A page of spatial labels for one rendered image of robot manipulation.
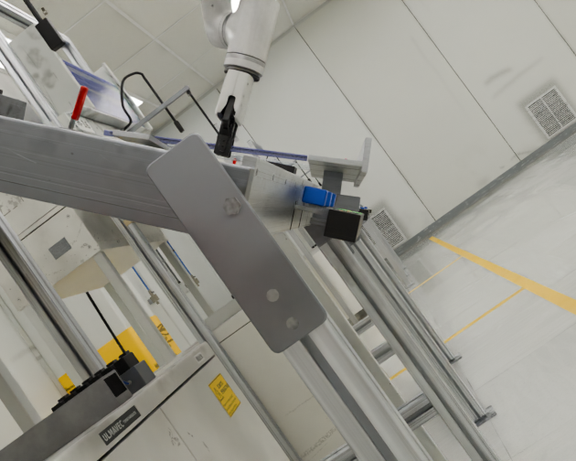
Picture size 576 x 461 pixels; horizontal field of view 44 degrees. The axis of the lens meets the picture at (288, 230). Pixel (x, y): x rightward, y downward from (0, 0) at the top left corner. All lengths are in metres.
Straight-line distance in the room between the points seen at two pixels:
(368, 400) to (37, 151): 0.33
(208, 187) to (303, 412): 1.61
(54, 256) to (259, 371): 0.69
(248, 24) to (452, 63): 7.43
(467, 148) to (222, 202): 8.26
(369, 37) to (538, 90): 2.06
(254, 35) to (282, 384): 1.03
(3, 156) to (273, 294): 0.26
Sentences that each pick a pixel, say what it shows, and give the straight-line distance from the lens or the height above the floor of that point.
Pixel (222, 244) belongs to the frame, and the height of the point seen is 0.68.
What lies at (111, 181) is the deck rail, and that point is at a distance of 0.60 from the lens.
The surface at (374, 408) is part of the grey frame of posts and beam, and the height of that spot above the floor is 0.52.
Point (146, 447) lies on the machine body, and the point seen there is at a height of 0.56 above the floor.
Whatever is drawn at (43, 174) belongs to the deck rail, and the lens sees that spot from 0.62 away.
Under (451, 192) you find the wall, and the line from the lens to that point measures 8.70.
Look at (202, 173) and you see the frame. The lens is 0.53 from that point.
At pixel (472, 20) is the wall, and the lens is 9.00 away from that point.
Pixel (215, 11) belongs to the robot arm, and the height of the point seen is 1.16.
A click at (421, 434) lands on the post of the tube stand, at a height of 0.21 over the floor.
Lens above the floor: 0.64
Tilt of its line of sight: 3 degrees up
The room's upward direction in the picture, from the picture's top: 36 degrees counter-clockwise
